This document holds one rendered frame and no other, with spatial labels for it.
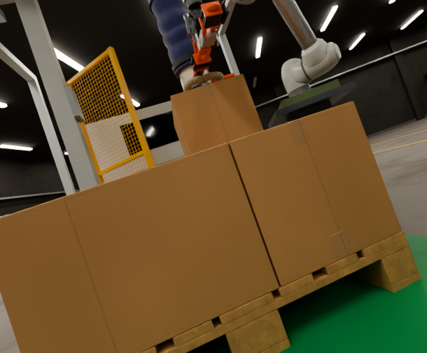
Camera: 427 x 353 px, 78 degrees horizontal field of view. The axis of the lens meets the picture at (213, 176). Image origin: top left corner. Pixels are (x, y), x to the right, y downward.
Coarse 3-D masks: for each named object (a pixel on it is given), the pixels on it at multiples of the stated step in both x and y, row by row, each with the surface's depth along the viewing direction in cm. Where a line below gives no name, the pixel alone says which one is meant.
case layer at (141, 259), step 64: (320, 128) 74; (128, 192) 64; (192, 192) 66; (256, 192) 69; (320, 192) 72; (384, 192) 76; (0, 256) 58; (64, 256) 60; (128, 256) 62; (192, 256) 65; (256, 256) 68; (320, 256) 71; (64, 320) 59; (128, 320) 61; (192, 320) 64
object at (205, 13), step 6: (204, 6) 100; (204, 12) 99; (210, 12) 100; (216, 12) 100; (222, 12) 101; (204, 18) 104; (210, 18) 102; (216, 18) 103; (204, 24) 104; (210, 24) 105; (216, 24) 107
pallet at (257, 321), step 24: (384, 240) 74; (336, 264) 71; (360, 264) 72; (384, 264) 74; (408, 264) 75; (288, 288) 68; (312, 288) 70; (384, 288) 76; (240, 312) 66; (264, 312) 67; (192, 336) 63; (216, 336) 64; (240, 336) 65; (264, 336) 66
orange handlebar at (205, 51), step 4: (212, 4) 98; (216, 4) 99; (208, 8) 99; (212, 8) 99; (216, 8) 100; (212, 28) 112; (204, 32) 112; (212, 32) 114; (204, 48) 129; (208, 48) 126; (200, 52) 126; (204, 52) 127; (208, 52) 128; (200, 56) 131; (204, 56) 133; (196, 72) 147; (200, 72) 151; (224, 76) 170; (228, 76) 170; (212, 80) 168
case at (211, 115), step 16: (224, 80) 137; (240, 80) 138; (176, 96) 134; (192, 96) 135; (208, 96) 136; (224, 96) 137; (240, 96) 138; (176, 112) 134; (192, 112) 134; (208, 112) 135; (224, 112) 136; (240, 112) 137; (256, 112) 138; (176, 128) 173; (192, 128) 134; (208, 128) 135; (224, 128) 136; (240, 128) 137; (256, 128) 138; (192, 144) 133; (208, 144) 134
